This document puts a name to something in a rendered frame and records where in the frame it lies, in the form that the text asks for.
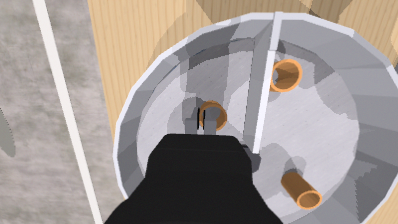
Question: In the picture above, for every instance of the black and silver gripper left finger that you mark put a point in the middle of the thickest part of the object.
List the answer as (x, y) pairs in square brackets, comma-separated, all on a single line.
[(192, 124)]

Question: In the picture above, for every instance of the bronze bushing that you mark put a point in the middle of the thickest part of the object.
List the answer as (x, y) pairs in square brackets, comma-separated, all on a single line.
[(305, 196), (221, 120), (289, 75)]

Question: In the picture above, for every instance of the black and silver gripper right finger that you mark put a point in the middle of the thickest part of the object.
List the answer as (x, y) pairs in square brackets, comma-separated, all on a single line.
[(209, 125)]

